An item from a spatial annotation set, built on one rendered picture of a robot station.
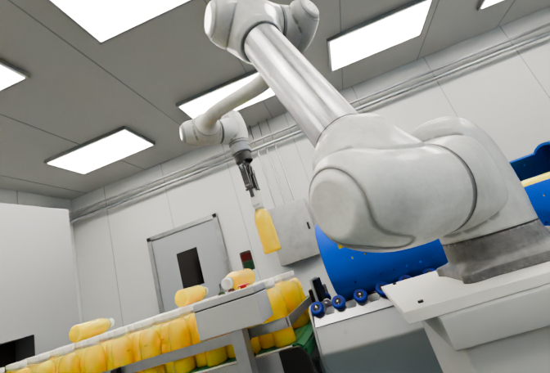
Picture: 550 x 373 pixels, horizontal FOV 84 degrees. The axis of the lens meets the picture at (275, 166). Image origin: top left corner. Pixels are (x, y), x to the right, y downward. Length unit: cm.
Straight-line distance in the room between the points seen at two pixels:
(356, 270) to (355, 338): 20
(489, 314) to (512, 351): 5
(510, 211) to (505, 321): 18
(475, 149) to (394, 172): 21
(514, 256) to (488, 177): 12
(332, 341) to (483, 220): 69
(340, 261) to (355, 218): 67
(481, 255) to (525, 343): 13
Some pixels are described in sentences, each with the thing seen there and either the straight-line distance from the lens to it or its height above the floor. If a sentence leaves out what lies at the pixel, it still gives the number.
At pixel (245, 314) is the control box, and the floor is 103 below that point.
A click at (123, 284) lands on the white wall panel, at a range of 577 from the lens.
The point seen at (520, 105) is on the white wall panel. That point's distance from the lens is 547.
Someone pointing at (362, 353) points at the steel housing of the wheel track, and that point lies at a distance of 112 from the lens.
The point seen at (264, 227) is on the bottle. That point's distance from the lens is 121.
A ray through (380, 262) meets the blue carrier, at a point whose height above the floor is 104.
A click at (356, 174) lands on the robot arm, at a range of 40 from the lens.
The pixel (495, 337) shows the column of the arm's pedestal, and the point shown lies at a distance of 50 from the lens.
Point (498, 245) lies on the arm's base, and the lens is 59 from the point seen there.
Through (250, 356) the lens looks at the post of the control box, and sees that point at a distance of 101.
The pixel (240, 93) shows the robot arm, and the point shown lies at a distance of 114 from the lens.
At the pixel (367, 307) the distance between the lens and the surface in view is 111.
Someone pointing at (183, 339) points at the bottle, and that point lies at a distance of 124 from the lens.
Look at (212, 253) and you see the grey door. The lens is 491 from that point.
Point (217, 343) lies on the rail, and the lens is 115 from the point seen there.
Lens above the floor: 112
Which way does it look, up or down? 18 degrees up
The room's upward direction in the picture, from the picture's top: 19 degrees counter-clockwise
